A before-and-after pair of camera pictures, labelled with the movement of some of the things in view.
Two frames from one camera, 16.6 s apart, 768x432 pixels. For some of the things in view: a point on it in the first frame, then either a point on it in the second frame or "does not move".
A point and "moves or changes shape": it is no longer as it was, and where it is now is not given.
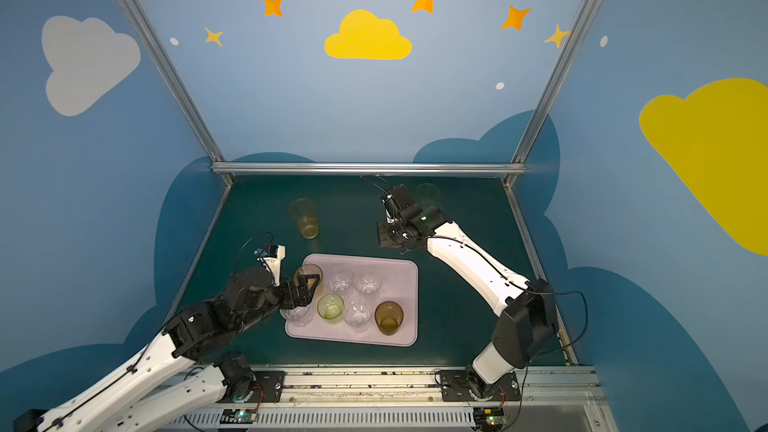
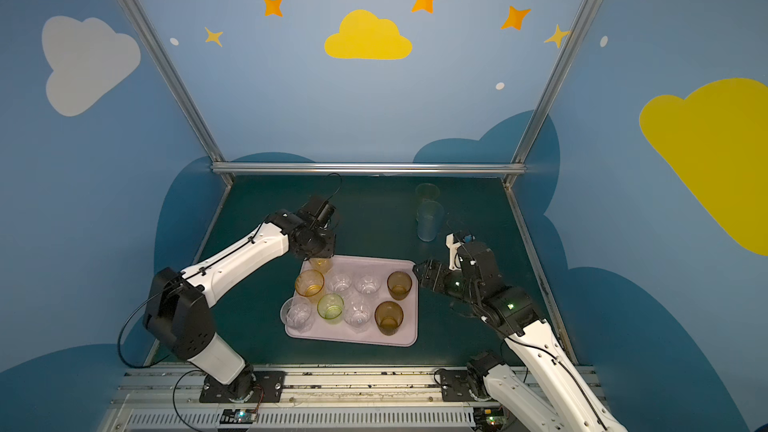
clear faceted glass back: [367, 283] does not move
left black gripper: [289, 294] -> [321, 245]
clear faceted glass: [300, 316] does not move
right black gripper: [391, 234] -> [432, 276]
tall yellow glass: [305, 212] moves or changes shape
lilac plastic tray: [362, 300] does not move
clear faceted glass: [340, 282] does not move
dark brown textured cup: [388, 316] does not move
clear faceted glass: [358, 311] does not move
